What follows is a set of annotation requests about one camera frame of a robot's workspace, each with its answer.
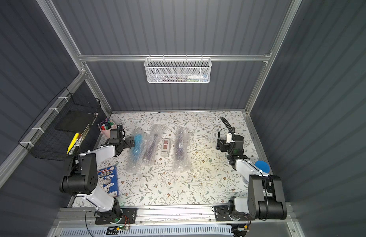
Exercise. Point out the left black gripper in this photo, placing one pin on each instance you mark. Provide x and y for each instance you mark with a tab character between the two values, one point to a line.
131	141

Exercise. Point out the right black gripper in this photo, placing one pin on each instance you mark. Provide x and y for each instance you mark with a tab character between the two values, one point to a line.
226	147

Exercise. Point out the white tape dispenser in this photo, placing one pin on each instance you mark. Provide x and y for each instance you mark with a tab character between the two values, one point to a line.
166	145

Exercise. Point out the blue liquid glass bottle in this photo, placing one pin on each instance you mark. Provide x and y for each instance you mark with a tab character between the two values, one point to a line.
137	149

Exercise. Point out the dark purple labelled bottle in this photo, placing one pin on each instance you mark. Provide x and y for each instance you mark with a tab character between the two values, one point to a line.
150	148

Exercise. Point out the purple liquid glass bottle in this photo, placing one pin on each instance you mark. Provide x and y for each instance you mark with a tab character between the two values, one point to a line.
180	145

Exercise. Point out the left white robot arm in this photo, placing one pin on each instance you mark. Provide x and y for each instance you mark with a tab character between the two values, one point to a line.
80	178

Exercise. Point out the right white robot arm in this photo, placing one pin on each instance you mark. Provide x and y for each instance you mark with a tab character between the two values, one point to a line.
265	199

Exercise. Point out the pink marker cup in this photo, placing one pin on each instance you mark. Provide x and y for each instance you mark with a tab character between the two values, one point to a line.
106	126

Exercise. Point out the blue-lid pencil jar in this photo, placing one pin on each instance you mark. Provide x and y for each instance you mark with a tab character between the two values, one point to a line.
263	166

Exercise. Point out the blue sticker sheet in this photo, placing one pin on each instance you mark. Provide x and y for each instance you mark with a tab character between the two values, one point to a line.
108	180

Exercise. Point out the yellow highlighter in basket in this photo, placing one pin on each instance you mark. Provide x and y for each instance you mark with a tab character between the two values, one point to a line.
73	142

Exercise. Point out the black notebook in basket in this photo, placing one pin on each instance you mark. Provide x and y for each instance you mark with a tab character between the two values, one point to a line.
75	121

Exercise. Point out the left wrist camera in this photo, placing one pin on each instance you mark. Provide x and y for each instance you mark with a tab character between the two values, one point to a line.
120	132

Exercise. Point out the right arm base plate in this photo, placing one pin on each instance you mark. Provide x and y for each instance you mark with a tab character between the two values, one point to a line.
222	214

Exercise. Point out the black wire wall basket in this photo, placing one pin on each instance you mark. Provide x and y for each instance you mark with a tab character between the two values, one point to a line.
43	141

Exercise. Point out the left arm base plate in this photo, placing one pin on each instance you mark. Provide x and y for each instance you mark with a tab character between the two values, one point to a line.
124	216

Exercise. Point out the white wire wall basket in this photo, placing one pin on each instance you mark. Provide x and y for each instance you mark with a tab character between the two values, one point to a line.
178	72

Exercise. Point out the aluminium front rail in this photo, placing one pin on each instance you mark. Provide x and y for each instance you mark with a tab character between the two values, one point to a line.
190	214

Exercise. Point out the white ventilated cable duct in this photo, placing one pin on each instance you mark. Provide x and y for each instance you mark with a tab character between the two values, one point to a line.
150	231

